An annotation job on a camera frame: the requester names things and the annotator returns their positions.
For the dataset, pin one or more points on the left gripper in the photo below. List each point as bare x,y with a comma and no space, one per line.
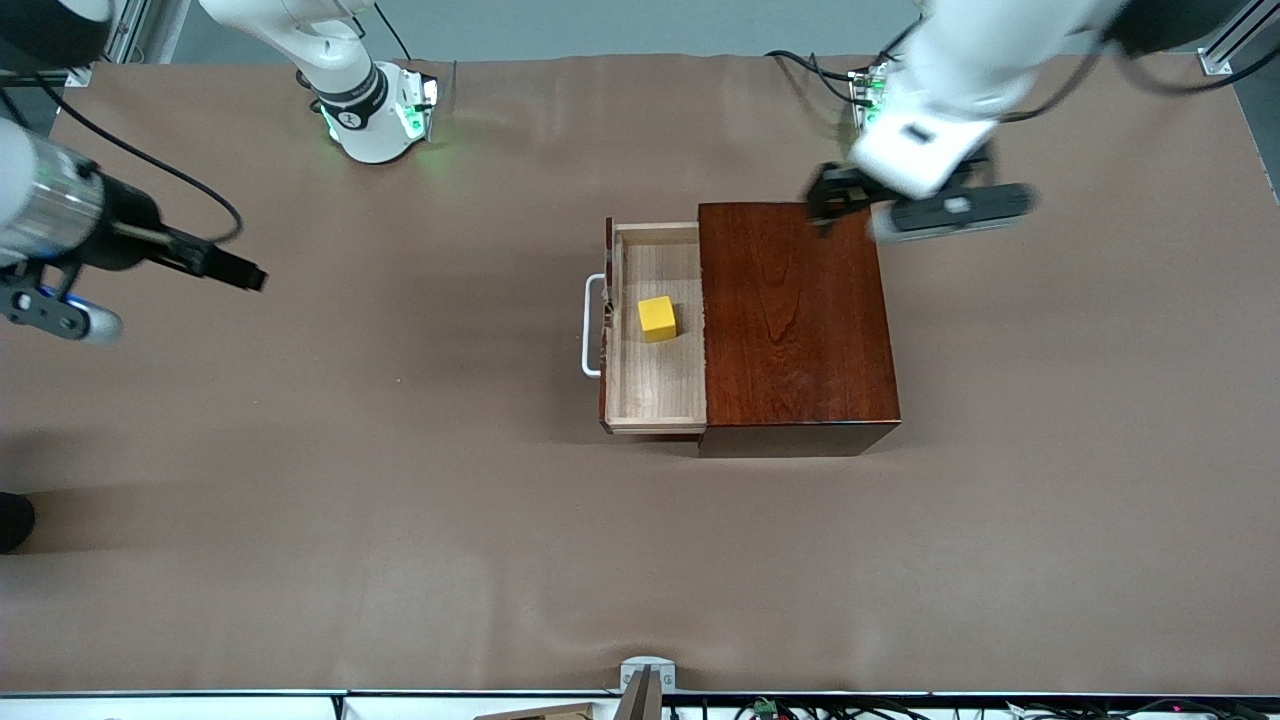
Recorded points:
838,192

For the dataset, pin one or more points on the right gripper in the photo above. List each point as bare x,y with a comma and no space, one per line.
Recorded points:
125,233

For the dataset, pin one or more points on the yellow block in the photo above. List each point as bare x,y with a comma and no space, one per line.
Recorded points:
657,320

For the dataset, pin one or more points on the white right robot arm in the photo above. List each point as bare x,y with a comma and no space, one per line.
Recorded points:
350,120

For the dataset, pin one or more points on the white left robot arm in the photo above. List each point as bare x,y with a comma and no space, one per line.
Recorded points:
990,50

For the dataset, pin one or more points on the dark wooden cabinet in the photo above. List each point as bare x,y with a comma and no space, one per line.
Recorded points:
800,330

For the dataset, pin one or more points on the black shoe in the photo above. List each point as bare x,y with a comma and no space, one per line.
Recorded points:
12,522

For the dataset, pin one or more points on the brown table cover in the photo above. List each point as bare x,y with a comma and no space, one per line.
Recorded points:
450,520

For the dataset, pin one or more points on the green terminal connector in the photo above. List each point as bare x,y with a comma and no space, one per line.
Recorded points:
766,707

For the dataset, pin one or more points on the brown cardboard piece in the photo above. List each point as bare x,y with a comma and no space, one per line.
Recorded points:
550,713

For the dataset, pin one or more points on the aluminium frame profile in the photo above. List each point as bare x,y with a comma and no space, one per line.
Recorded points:
125,25
1218,62

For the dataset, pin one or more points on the grey metal bracket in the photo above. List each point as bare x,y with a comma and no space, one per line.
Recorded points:
640,665

